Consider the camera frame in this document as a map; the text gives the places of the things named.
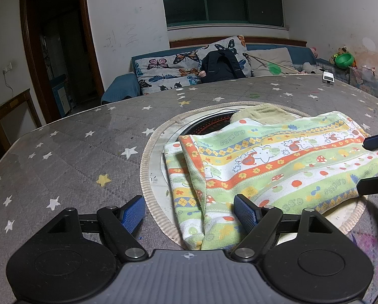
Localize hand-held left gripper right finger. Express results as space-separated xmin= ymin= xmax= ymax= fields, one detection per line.
xmin=229 ymin=193 xmax=339 ymax=263

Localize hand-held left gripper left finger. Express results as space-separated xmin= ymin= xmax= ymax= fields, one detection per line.
xmin=43 ymin=195 xmax=147 ymax=263

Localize colourful printed children's garment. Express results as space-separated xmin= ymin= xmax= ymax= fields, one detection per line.
xmin=163 ymin=111 xmax=378 ymax=251

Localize round woven fringe mat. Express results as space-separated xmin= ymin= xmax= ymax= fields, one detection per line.
xmin=140 ymin=101 xmax=367 ymax=245

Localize clear plastic storage box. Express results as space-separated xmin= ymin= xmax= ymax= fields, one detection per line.
xmin=348 ymin=65 xmax=378 ymax=99

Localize green plastic bowl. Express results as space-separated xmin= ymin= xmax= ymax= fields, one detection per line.
xmin=334 ymin=53 xmax=354 ymax=69

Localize round black hotpot burner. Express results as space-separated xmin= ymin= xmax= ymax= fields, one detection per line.
xmin=179 ymin=111 xmax=242 ymax=140

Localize brown teddy bear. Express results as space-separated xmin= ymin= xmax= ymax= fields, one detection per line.
xmin=330 ymin=46 xmax=349 ymax=65

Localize pale yellow cloth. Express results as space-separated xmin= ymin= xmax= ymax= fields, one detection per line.
xmin=231 ymin=103 xmax=296 ymax=125

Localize blue sofa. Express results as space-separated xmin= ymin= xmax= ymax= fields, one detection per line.
xmin=101 ymin=36 xmax=318 ymax=105

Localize beige cushion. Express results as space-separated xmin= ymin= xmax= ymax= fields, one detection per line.
xmin=248 ymin=47 xmax=296 ymax=77

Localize blue and white cabinet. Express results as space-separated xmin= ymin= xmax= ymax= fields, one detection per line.
xmin=49 ymin=74 xmax=71 ymax=118

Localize butterfly print pillows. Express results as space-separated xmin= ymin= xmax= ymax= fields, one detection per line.
xmin=133 ymin=51 xmax=206 ymax=96

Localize black backpack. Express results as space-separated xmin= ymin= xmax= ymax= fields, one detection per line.
xmin=201 ymin=50 xmax=247 ymax=83

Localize brown wooden side table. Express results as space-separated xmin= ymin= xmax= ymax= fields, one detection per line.
xmin=0 ymin=88 xmax=43 ymax=153

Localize butterfly print pillow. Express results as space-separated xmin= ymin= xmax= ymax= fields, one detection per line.
xmin=197 ymin=35 xmax=253 ymax=78

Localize dark window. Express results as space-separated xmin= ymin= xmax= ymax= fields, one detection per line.
xmin=159 ymin=0 xmax=285 ymax=28

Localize brown wooden door frame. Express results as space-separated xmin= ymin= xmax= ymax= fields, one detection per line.
xmin=19 ymin=0 xmax=106 ymax=125

